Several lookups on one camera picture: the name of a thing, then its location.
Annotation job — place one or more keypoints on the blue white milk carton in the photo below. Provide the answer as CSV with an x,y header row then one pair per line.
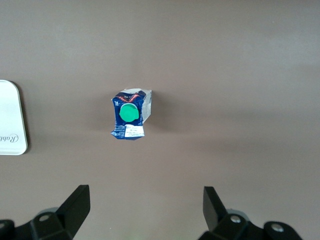
x,y
128,113

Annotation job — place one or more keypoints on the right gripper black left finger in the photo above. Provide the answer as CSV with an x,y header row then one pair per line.
x,y
70,212

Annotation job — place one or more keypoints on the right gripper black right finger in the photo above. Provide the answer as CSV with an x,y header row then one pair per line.
x,y
215,215

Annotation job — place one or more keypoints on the white rabbit print tray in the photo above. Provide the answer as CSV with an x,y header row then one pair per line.
x,y
11,117

